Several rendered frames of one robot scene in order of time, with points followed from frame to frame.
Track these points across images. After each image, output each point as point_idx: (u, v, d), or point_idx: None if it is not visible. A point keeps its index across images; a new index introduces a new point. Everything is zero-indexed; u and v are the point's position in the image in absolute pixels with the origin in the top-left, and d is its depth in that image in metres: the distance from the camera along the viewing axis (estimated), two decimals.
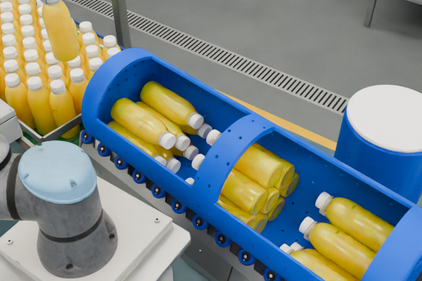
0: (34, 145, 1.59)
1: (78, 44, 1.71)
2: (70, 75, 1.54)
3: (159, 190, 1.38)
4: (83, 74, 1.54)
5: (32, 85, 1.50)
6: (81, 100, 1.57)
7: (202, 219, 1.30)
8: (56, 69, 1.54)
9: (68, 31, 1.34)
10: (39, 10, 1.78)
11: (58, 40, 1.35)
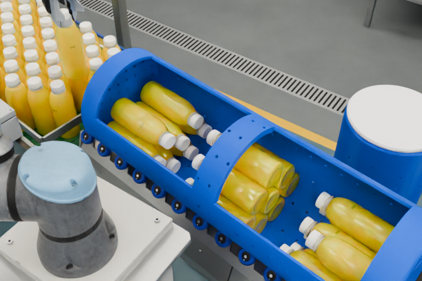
0: (34, 145, 1.59)
1: None
2: None
3: (159, 190, 1.38)
4: (71, 19, 1.41)
5: (32, 85, 1.50)
6: (70, 47, 1.43)
7: (202, 219, 1.30)
8: (56, 69, 1.54)
9: (356, 254, 1.04)
10: (39, 10, 1.78)
11: (356, 271, 1.02)
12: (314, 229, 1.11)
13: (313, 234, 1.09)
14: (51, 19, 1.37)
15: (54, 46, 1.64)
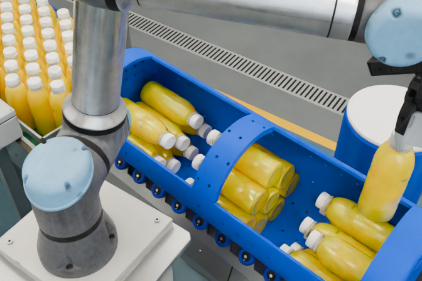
0: (34, 145, 1.59)
1: None
2: (392, 140, 0.86)
3: (159, 190, 1.38)
4: None
5: (32, 85, 1.50)
6: (400, 182, 0.89)
7: (202, 219, 1.30)
8: (56, 69, 1.54)
9: (357, 254, 1.04)
10: (39, 10, 1.78)
11: (356, 271, 1.02)
12: (314, 229, 1.11)
13: (313, 234, 1.09)
14: (397, 140, 0.83)
15: (54, 46, 1.64)
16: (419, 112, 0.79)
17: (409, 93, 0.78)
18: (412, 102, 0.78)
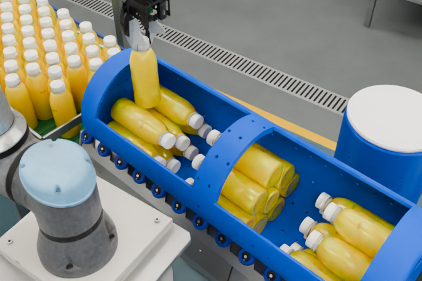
0: None
1: (78, 44, 1.71)
2: (325, 219, 1.10)
3: (159, 190, 1.38)
4: (335, 204, 1.10)
5: (140, 45, 1.24)
6: (358, 228, 1.04)
7: (202, 219, 1.30)
8: (56, 69, 1.54)
9: (356, 254, 1.04)
10: (39, 10, 1.78)
11: (356, 271, 1.02)
12: (314, 229, 1.11)
13: (313, 234, 1.09)
14: (129, 42, 1.22)
15: (54, 46, 1.64)
16: (134, 19, 1.18)
17: (124, 5, 1.17)
18: (127, 12, 1.17)
